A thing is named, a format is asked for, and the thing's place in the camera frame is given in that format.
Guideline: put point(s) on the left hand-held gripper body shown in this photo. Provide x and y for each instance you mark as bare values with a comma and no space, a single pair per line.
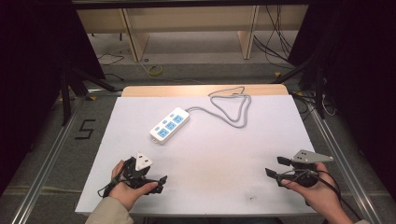
137,172

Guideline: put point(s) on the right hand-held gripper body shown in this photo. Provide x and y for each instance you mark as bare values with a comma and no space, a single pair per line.
306,157

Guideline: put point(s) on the person's left hand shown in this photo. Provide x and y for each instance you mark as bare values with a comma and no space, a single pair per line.
126,194

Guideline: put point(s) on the person's right hand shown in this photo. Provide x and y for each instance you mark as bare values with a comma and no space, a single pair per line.
323,194

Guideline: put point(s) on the white power strip blue sockets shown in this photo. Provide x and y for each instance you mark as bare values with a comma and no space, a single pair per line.
169,125

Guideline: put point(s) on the black metal stand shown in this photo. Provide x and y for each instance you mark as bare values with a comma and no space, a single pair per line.
311,71
77,82

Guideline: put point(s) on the black curtain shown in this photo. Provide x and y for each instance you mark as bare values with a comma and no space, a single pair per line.
358,77
28,77

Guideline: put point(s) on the yellow tape roll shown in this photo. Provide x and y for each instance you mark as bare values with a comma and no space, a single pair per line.
155,70

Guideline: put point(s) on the aluminium floor rail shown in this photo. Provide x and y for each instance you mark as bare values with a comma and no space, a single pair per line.
348,161
46,161

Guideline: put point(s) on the wooden shelf frame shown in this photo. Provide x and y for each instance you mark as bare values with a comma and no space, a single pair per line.
137,34

